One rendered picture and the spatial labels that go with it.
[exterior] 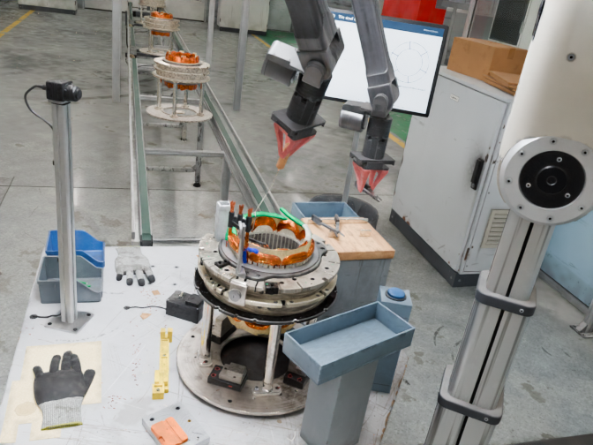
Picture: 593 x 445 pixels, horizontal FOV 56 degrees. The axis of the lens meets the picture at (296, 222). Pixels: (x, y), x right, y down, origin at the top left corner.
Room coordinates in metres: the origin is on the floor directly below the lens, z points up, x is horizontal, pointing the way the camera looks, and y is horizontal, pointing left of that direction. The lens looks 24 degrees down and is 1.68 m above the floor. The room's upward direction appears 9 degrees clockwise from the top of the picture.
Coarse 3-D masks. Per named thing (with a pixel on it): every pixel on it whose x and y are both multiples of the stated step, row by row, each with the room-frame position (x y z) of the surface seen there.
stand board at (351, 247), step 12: (312, 228) 1.34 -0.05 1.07; (324, 228) 1.35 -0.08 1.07; (348, 228) 1.38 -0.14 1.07; (360, 228) 1.39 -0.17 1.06; (372, 228) 1.40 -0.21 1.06; (336, 240) 1.29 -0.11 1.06; (348, 240) 1.30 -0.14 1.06; (360, 240) 1.31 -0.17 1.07; (372, 240) 1.32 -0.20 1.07; (384, 240) 1.33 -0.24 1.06; (348, 252) 1.23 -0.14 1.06; (360, 252) 1.25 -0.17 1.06; (372, 252) 1.26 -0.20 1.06; (384, 252) 1.27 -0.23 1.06
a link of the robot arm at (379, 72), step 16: (352, 0) 1.35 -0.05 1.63; (368, 0) 1.34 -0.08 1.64; (368, 16) 1.34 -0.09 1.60; (368, 32) 1.34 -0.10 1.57; (384, 32) 1.36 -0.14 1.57; (368, 48) 1.34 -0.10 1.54; (384, 48) 1.34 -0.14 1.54; (368, 64) 1.35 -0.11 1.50; (384, 64) 1.33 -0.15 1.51; (368, 80) 1.34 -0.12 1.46; (384, 80) 1.33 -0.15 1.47
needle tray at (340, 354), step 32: (352, 320) 0.98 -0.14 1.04; (384, 320) 1.00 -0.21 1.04; (288, 352) 0.85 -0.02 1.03; (320, 352) 0.87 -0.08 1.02; (352, 352) 0.83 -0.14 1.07; (384, 352) 0.89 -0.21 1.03; (320, 384) 0.88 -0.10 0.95; (352, 384) 0.87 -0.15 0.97; (320, 416) 0.86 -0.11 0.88; (352, 416) 0.88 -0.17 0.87
